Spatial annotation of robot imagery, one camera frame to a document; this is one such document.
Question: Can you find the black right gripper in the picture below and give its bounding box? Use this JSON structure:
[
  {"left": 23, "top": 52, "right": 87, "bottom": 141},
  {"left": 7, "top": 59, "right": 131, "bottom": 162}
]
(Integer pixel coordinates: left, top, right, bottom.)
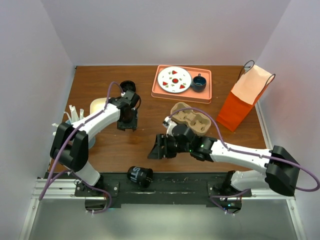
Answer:
[{"left": 147, "top": 134, "right": 192, "bottom": 160}]

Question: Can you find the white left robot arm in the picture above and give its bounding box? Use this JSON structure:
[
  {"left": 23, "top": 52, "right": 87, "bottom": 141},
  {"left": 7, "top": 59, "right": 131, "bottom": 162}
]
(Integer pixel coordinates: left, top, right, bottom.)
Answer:
[{"left": 48, "top": 90, "right": 141, "bottom": 196}]

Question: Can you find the cream square bowl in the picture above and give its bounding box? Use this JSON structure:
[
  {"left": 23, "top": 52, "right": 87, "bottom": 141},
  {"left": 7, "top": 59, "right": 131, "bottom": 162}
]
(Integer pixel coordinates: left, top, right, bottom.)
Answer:
[{"left": 90, "top": 97, "right": 107, "bottom": 117}]

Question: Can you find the light blue straw cup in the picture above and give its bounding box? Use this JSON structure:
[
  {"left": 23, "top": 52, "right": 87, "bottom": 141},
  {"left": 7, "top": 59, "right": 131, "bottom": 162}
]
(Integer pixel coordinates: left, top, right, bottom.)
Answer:
[{"left": 65, "top": 120, "right": 96, "bottom": 149}]

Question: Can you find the beige pulp cup carrier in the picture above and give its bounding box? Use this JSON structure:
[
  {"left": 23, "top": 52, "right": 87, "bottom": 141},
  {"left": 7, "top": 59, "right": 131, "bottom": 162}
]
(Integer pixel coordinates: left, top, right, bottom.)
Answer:
[{"left": 170, "top": 102, "right": 212, "bottom": 136}]

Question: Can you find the white watermelon pattern plate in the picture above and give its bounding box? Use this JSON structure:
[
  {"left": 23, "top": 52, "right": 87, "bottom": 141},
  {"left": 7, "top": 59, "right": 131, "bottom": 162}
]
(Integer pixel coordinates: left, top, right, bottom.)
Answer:
[{"left": 157, "top": 66, "right": 192, "bottom": 94}]

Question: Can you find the pink serving tray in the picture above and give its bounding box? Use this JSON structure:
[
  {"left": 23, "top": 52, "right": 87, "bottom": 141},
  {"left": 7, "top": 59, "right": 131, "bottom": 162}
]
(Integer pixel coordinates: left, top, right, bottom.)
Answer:
[{"left": 151, "top": 65, "right": 213, "bottom": 104}]

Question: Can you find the dark blue ceramic mug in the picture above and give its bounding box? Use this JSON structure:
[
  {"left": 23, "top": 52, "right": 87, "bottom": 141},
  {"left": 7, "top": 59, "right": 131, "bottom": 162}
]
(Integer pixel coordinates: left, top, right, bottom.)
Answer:
[{"left": 191, "top": 73, "right": 207, "bottom": 93}]

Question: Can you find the orange paper bag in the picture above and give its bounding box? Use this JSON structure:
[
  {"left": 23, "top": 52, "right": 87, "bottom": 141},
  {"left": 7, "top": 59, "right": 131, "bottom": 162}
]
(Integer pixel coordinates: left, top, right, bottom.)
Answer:
[{"left": 216, "top": 60, "right": 276, "bottom": 132}]

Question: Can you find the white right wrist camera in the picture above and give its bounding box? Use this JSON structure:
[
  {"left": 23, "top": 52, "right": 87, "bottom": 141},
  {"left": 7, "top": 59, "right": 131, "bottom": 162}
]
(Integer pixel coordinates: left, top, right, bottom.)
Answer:
[{"left": 162, "top": 116, "right": 177, "bottom": 136}]

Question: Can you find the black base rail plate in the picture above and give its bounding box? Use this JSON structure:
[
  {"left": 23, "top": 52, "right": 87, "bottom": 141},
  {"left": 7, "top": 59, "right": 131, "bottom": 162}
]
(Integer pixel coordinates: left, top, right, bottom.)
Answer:
[{"left": 74, "top": 171, "right": 253, "bottom": 210}]

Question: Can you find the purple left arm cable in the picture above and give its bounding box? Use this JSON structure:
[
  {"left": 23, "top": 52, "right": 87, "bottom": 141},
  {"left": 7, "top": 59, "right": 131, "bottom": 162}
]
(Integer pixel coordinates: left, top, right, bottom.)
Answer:
[{"left": 37, "top": 81, "right": 126, "bottom": 215}]

